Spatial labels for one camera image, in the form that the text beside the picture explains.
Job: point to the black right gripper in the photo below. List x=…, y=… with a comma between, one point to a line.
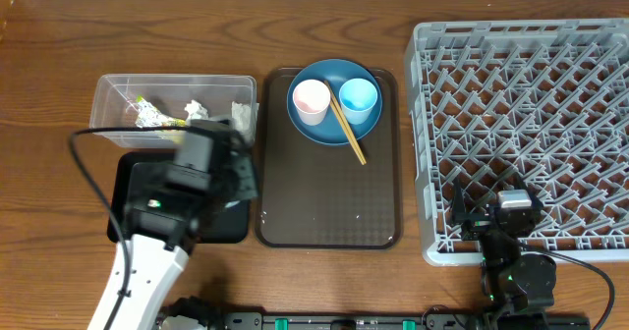
x=476, y=224

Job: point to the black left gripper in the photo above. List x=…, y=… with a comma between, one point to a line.
x=247, y=165

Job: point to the white paper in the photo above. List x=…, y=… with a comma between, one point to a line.
x=195, y=111
x=244, y=118

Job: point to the foil snack wrapper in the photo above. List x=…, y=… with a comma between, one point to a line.
x=150, y=116

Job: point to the light blue rice bowl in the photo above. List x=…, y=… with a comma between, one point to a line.
x=232, y=204

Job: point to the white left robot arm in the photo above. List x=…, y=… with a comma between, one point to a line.
x=168, y=203

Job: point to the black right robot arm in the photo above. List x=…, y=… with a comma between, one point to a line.
x=520, y=285

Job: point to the grey dishwasher rack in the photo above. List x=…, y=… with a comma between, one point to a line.
x=545, y=101

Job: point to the black plastic tray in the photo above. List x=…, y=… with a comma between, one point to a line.
x=231, y=227

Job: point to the dark brown serving tray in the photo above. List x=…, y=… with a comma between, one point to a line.
x=319, y=196

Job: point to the pink cup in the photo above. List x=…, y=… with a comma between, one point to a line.
x=311, y=99

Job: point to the clear plastic bin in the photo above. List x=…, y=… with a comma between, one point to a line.
x=114, y=103

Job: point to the light blue cup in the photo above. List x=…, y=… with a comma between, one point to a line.
x=357, y=98

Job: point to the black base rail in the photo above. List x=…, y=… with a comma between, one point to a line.
x=195, y=314

